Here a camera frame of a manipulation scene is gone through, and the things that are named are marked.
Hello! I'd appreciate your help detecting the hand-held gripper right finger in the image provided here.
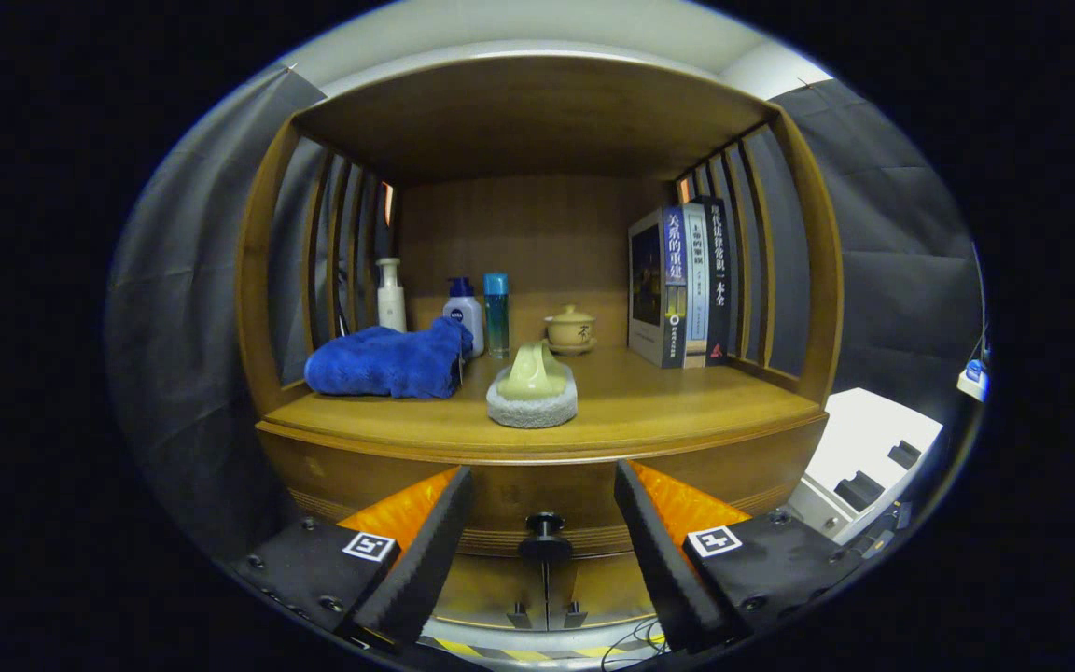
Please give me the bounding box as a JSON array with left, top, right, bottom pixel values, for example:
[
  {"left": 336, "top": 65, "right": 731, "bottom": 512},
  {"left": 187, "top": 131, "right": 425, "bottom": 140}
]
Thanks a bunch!
[{"left": 614, "top": 459, "right": 865, "bottom": 654}]

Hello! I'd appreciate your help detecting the black equipment piece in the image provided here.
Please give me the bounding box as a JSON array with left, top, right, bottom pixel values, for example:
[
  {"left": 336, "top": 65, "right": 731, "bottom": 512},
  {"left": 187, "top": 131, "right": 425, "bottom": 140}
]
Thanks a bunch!
[{"left": 850, "top": 502, "right": 914, "bottom": 561}]

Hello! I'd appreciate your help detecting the white shelf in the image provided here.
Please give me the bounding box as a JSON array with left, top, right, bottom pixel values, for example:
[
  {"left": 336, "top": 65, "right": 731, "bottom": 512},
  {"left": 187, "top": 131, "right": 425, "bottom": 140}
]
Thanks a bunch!
[{"left": 956, "top": 359, "right": 991, "bottom": 402}]

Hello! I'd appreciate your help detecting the teal cylindrical bottle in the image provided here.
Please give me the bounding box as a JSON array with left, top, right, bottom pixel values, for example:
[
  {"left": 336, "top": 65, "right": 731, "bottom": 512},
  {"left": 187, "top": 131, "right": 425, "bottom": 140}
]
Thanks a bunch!
[{"left": 483, "top": 272, "right": 510, "bottom": 359}]

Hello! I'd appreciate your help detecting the white bottle with blue cap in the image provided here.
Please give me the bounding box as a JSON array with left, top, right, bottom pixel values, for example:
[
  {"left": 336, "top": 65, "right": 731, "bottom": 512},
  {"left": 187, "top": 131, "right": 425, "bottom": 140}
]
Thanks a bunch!
[{"left": 442, "top": 276, "right": 485, "bottom": 358}]

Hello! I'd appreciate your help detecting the black cable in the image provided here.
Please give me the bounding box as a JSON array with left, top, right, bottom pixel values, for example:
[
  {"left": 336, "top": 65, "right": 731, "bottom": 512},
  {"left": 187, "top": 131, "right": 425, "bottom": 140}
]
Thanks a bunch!
[{"left": 601, "top": 619, "right": 671, "bottom": 669}]

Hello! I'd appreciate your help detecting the grey book with blue spine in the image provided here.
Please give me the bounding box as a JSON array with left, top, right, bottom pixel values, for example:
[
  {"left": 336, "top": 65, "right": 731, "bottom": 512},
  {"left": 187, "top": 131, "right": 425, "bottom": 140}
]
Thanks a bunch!
[{"left": 628, "top": 207, "right": 688, "bottom": 369}]

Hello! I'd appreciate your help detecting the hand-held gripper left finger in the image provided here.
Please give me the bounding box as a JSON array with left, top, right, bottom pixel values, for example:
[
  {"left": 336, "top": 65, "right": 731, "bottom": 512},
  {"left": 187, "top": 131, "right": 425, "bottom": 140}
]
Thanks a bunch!
[{"left": 230, "top": 465, "right": 475, "bottom": 652}]

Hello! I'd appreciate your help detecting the blue towel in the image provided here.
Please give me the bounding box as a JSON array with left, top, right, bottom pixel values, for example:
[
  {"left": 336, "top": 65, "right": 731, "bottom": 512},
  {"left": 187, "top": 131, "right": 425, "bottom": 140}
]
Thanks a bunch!
[{"left": 304, "top": 315, "right": 475, "bottom": 400}]

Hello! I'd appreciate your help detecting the wooden cabinet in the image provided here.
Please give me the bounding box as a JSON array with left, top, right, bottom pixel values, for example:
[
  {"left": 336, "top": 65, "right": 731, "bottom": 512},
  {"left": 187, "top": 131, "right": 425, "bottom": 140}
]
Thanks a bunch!
[{"left": 234, "top": 54, "right": 845, "bottom": 645}]

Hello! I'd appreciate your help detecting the book with black spine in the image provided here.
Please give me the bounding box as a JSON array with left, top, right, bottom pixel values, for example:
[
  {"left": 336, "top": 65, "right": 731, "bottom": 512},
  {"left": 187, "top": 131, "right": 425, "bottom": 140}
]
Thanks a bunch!
[{"left": 701, "top": 195, "right": 734, "bottom": 367}]

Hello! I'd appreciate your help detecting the green-handled scrub brush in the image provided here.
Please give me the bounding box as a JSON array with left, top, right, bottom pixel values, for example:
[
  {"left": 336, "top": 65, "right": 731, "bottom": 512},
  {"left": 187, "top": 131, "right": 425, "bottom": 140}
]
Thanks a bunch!
[{"left": 486, "top": 341, "right": 579, "bottom": 429}]

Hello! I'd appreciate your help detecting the book with pale spine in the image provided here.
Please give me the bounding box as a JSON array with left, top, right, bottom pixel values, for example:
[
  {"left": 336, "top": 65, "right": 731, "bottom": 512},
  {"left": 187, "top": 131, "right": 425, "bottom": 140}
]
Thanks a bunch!
[{"left": 682, "top": 201, "right": 711, "bottom": 368}]

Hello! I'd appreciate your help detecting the wooden countertop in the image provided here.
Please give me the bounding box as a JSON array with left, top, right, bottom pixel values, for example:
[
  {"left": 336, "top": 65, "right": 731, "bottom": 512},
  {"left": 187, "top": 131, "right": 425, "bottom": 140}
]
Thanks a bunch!
[{"left": 258, "top": 345, "right": 826, "bottom": 465}]

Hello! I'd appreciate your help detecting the white pump bottle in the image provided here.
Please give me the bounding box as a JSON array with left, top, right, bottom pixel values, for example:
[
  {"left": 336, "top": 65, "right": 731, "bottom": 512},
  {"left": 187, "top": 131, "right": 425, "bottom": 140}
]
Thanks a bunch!
[{"left": 376, "top": 258, "right": 408, "bottom": 333}]

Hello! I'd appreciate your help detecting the beige lidded teacup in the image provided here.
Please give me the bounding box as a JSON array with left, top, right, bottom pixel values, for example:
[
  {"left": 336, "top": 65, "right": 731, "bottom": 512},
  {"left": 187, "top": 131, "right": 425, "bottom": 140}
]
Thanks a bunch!
[{"left": 543, "top": 303, "right": 598, "bottom": 356}]

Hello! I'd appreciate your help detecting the wooden drawer with black knob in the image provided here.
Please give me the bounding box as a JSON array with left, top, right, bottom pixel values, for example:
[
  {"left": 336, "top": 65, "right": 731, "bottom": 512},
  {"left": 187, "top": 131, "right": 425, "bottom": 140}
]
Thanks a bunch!
[{"left": 258, "top": 420, "right": 828, "bottom": 561}]

